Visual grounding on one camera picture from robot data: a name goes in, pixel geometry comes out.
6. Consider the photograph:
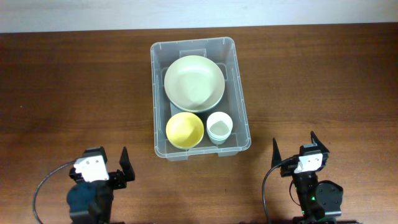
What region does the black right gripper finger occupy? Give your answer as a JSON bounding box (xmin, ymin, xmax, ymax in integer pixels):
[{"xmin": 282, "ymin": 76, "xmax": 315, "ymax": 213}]
[
  {"xmin": 310, "ymin": 131, "xmax": 330, "ymax": 154},
  {"xmin": 271, "ymin": 138, "xmax": 282, "ymax": 167}
]

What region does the cream plastic cup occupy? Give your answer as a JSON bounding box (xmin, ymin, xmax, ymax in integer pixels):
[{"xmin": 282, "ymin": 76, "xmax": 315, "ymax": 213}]
[{"xmin": 206, "ymin": 111, "xmax": 233, "ymax": 138}]

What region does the yellow small bowl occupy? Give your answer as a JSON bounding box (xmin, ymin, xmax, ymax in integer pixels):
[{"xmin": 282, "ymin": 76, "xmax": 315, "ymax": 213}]
[{"xmin": 165, "ymin": 112, "xmax": 205, "ymax": 149}]

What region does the beige shallow bowl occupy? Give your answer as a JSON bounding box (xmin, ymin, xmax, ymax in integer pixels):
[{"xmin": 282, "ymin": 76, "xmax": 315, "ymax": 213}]
[{"xmin": 164, "ymin": 55, "xmax": 226, "ymax": 99}]

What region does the mint green plastic cup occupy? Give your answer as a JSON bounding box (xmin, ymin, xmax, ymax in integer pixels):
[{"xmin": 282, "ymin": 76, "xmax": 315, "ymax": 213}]
[{"xmin": 208, "ymin": 134, "xmax": 229, "ymax": 145}]

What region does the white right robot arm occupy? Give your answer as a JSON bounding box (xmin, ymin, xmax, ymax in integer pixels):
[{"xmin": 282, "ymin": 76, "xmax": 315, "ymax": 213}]
[{"xmin": 271, "ymin": 131, "xmax": 343, "ymax": 223}]

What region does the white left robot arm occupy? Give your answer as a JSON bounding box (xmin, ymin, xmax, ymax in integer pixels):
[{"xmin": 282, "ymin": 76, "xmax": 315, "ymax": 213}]
[{"xmin": 67, "ymin": 146, "xmax": 135, "ymax": 224}]

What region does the clear plastic storage bin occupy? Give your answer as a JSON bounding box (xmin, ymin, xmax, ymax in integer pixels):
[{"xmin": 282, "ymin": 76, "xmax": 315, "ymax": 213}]
[{"xmin": 150, "ymin": 37, "xmax": 251, "ymax": 161}]

